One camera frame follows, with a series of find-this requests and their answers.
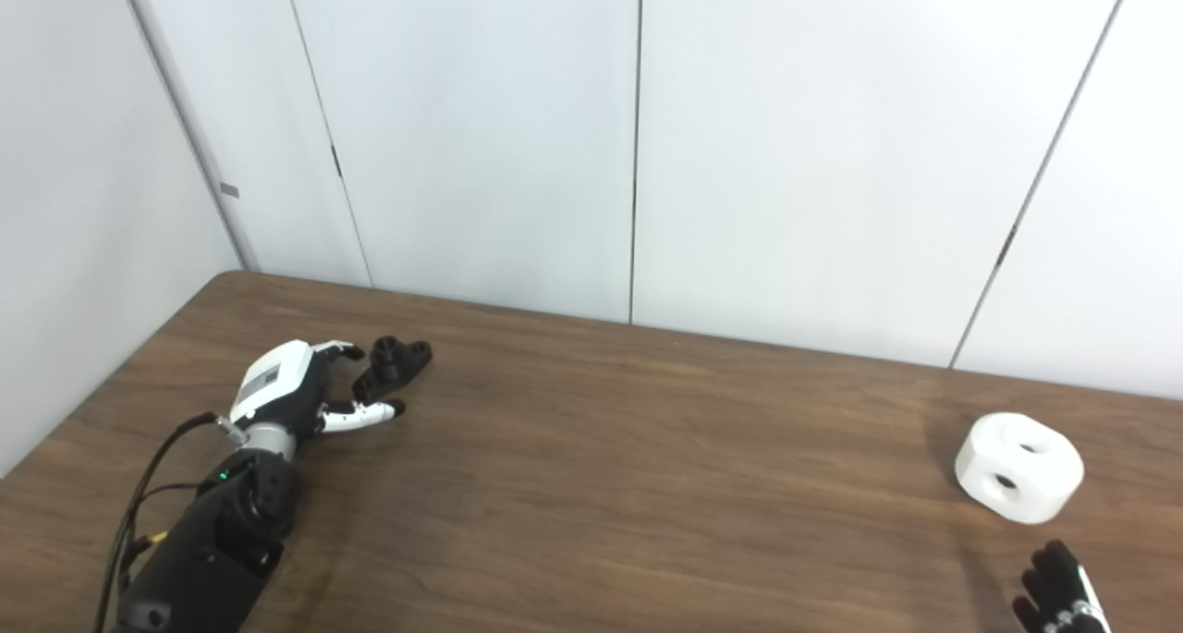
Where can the round white piece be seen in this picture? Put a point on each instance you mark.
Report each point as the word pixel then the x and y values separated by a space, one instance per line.
pixel 1017 471

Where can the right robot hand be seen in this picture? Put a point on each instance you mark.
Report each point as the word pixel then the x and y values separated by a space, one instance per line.
pixel 1063 591

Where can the black holder part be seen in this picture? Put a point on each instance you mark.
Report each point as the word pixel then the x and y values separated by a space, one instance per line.
pixel 393 365

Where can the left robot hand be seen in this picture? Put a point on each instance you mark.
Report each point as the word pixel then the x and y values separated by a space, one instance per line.
pixel 277 383

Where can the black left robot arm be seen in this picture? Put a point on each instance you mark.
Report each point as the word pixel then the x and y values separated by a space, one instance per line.
pixel 213 541

